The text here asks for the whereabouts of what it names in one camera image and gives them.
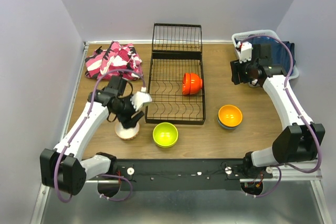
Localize white plastic basket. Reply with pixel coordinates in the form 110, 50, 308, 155
230, 29, 299, 87

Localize lime green bowl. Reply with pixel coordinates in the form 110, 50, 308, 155
152, 122, 179, 148

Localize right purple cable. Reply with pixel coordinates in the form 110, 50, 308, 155
237, 35, 323, 198

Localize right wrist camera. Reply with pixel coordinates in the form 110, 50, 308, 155
239, 42, 253, 63

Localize white pink bowl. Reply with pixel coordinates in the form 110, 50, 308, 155
114, 122, 140, 140

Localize orange bowl top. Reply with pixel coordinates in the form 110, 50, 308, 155
189, 73, 203, 95

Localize dark blue jeans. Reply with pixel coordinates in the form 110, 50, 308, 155
232, 34, 299, 79

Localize pink camouflage cloth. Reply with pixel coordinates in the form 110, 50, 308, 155
85, 41, 143, 81

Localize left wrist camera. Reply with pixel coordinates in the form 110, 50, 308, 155
130, 91, 152, 112

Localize yellow orange bowl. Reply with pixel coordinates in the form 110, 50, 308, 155
217, 104, 243, 128

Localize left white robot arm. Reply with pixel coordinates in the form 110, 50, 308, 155
39, 76, 152, 196

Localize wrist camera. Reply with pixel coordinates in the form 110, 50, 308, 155
239, 42, 253, 63
130, 91, 152, 112

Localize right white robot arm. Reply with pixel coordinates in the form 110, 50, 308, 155
230, 42, 325, 178

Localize orange bowl bottom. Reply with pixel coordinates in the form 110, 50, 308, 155
182, 73, 191, 95

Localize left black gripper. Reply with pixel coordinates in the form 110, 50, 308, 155
112, 93, 145, 129

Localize blue bowl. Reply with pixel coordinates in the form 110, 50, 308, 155
217, 119, 238, 130

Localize black wire dish rack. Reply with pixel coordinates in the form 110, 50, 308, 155
145, 23, 206, 125

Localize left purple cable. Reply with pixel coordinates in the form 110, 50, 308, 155
54, 69, 148, 203

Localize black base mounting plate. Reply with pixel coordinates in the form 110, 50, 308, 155
107, 158, 272, 191

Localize purple cable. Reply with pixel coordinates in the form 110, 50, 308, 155
237, 35, 323, 198
54, 69, 148, 203

